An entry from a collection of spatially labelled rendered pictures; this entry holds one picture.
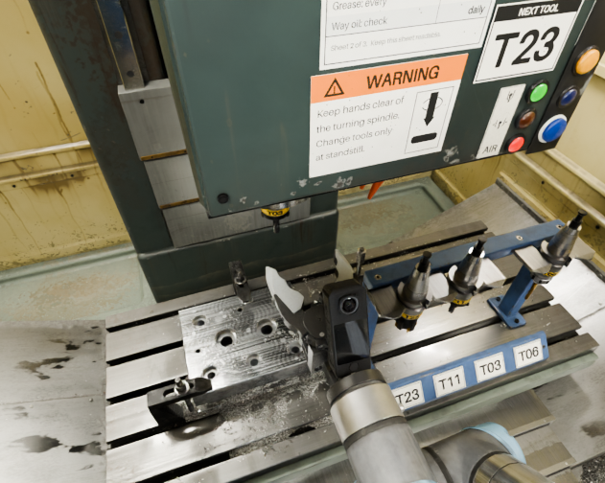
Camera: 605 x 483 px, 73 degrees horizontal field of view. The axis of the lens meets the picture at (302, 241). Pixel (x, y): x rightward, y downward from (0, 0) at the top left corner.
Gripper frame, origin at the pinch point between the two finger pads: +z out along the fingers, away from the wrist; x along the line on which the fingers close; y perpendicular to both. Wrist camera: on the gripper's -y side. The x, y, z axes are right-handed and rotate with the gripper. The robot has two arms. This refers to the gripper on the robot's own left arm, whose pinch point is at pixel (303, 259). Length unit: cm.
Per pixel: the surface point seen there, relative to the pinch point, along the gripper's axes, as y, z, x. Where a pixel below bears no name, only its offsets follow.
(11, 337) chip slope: 67, 51, -75
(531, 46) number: -29.0, -4.3, 21.5
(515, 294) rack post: 40, 3, 59
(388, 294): 17.5, 0.6, 17.3
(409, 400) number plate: 46, -10, 22
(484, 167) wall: 55, 66, 101
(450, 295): 17.4, -3.3, 28.1
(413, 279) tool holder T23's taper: 12.0, -1.1, 20.4
